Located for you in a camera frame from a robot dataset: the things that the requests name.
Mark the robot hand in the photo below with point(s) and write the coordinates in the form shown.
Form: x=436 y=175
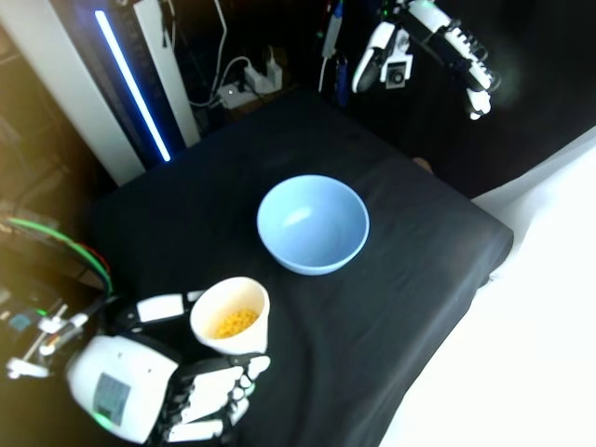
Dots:
x=121 y=372
x=465 y=46

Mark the white cup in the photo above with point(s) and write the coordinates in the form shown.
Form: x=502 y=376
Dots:
x=233 y=342

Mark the yellow beads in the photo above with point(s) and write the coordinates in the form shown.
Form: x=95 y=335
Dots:
x=236 y=322

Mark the light blue bowl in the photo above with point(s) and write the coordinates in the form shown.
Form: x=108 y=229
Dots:
x=314 y=228

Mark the blue hanging clip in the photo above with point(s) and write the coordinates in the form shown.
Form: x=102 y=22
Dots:
x=342 y=79

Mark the white hanging dongle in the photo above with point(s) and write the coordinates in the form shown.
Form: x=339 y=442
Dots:
x=333 y=32

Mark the white plug adapter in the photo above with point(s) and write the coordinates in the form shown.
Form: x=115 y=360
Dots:
x=265 y=77

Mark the white power strip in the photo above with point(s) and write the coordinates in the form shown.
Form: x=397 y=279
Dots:
x=237 y=95

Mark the black table cloth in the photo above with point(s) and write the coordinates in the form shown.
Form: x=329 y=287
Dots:
x=372 y=326

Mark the wide white column panel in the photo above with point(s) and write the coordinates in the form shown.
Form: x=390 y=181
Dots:
x=70 y=93

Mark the blue LED light strip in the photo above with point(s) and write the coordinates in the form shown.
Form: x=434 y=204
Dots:
x=132 y=88

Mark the narrow white panel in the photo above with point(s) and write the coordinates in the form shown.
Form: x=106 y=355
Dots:
x=167 y=70

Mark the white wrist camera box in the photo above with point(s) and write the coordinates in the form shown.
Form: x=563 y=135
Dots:
x=396 y=74

